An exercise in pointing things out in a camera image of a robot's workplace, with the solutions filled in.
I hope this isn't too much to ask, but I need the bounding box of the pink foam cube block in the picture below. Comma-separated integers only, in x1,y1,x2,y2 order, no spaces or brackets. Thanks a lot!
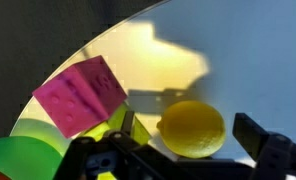
32,55,129,140

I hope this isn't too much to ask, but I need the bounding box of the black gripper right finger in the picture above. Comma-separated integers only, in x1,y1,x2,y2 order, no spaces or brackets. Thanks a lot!
232,112,296,180

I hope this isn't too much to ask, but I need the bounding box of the yellow lemon toy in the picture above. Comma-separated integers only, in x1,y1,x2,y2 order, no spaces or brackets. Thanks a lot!
156,100,228,160

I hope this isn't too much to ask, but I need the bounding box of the green translucent bowl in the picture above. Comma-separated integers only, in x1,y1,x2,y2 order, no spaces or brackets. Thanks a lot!
0,118,73,180

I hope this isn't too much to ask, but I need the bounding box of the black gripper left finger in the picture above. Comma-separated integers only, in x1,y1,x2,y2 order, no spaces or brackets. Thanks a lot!
54,110,189,180

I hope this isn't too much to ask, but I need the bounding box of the lime green foam block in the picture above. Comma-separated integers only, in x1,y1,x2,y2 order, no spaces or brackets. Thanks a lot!
83,102,152,180

